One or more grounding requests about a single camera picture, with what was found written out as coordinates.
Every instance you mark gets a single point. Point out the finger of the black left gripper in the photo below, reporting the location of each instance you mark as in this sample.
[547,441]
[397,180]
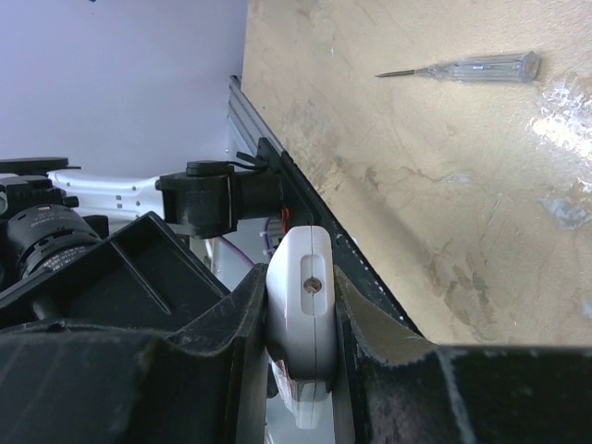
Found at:
[141,277]

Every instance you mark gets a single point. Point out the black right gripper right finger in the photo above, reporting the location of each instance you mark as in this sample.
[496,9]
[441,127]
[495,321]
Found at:
[394,386]

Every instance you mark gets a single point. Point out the clear handle screwdriver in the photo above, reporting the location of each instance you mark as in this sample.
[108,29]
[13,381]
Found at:
[508,68]

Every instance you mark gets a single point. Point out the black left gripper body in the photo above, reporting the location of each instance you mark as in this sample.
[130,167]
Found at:
[41,232]

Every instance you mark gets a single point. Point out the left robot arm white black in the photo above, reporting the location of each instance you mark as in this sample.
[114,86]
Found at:
[205,201]

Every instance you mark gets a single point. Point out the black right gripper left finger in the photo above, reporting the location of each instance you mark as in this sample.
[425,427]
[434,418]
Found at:
[66,381]

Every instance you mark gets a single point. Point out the white remote control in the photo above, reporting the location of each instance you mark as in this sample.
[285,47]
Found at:
[300,324]

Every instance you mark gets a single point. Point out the aluminium table edge rail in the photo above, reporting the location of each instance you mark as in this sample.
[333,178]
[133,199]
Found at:
[247,123]

